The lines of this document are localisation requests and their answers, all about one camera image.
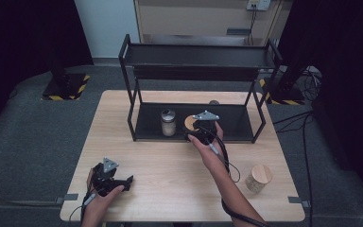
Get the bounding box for dark curtain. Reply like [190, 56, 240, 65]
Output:
[0, 0, 95, 141]
[277, 0, 363, 198]

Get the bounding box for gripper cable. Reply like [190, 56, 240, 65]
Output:
[198, 126, 271, 227]
[69, 189, 97, 227]

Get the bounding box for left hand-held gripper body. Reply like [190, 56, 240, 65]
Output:
[91, 157, 121, 197]

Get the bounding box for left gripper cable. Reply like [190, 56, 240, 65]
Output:
[69, 189, 97, 227]

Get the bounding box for black stand with striped base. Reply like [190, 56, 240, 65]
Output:
[258, 60, 306, 107]
[41, 55, 91, 102]

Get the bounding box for pale-filled jar with wooden lid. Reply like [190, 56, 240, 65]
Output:
[245, 164, 273, 194]

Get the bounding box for grey tape strip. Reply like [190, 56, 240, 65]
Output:
[287, 196, 312, 209]
[55, 193, 79, 205]

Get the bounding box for tangled cable bundle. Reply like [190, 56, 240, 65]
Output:
[297, 65, 323, 102]

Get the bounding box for glass jar with metal lid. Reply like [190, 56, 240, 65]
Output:
[160, 108, 178, 138]

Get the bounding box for black metal two-tier shelf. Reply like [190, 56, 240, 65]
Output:
[118, 33, 284, 145]

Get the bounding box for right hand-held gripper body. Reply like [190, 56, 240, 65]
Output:
[192, 110, 220, 147]

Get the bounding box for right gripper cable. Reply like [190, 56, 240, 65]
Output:
[198, 126, 271, 227]

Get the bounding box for person's right hand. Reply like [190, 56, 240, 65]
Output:
[187, 121, 231, 178]

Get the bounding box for brown-filled jar with wooden lid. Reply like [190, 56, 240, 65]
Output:
[183, 114, 200, 132]

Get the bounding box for beige wooden cabinet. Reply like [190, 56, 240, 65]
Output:
[133, 0, 295, 47]

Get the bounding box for black socket cables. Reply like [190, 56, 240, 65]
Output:
[246, 6, 259, 45]

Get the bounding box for black floor cable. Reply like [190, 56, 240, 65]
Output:
[272, 110, 315, 227]

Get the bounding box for person's left hand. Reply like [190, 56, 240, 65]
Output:
[86, 168, 126, 210]

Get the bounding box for white wall socket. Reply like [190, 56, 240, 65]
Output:
[246, 0, 272, 12]

